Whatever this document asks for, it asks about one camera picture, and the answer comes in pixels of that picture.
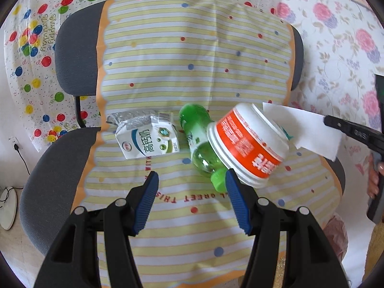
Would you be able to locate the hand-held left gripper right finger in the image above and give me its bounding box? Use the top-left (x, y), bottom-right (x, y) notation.
top-left (225, 168), bottom-right (350, 288)

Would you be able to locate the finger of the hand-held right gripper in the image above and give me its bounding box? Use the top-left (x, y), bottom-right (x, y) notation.
top-left (323, 114), bottom-right (379, 152)

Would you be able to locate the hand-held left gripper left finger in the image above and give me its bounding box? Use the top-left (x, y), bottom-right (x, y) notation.
top-left (34, 170), bottom-right (159, 288)

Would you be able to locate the white paper sheet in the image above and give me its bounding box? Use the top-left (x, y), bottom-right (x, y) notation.
top-left (262, 102), bottom-right (342, 161)

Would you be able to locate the red and white noodle bowl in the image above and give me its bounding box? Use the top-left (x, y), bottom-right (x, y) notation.
top-left (206, 102), bottom-right (291, 189)

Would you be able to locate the white green milk carton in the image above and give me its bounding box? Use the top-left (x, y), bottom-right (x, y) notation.
top-left (107, 110), bottom-right (180, 160)

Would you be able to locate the green plastic bottle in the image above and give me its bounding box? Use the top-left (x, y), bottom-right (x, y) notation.
top-left (179, 103), bottom-right (230, 190)

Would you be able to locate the pink plastic bag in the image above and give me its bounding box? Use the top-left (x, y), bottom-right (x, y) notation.
top-left (322, 213), bottom-right (348, 264)

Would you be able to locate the person's right hand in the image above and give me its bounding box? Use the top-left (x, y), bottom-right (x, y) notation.
top-left (368, 160), bottom-right (384, 200)

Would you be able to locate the floral print cloth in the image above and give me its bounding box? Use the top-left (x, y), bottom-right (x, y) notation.
top-left (270, 0), bottom-right (384, 174)

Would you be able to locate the yellow striped plastic sheet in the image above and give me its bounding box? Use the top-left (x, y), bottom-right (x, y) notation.
top-left (72, 0), bottom-right (344, 279)

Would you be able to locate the white round fan base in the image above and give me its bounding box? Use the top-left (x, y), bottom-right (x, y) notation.
top-left (0, 186), bottom-right (18, 231)

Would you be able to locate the grey office chair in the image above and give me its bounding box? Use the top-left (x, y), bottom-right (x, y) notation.
top-left (19, 0), bottom-right (345, 264)

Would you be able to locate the balloon print cloth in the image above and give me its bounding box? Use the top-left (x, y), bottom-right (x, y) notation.
top-left (3, 0), bottom-right (282, 153)

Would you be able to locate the black power cable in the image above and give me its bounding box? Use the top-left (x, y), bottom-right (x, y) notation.
top-left (13, 144), bottom-right (32, 175)

